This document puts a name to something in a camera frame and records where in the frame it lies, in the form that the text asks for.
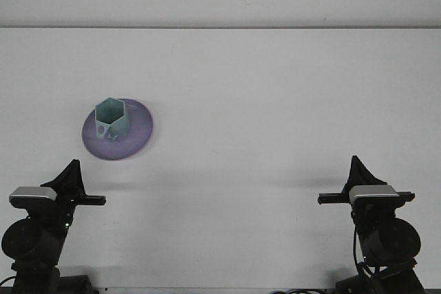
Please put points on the pale purple round plate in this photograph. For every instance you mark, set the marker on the pale purple round plate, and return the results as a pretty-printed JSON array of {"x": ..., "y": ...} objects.
[{"x": 134, "y": 142}]

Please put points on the pale blue hexagonal cup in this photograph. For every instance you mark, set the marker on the pale blue hexagonal cup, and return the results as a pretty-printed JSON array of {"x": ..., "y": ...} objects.
[{"x": 110, "y": 111}]

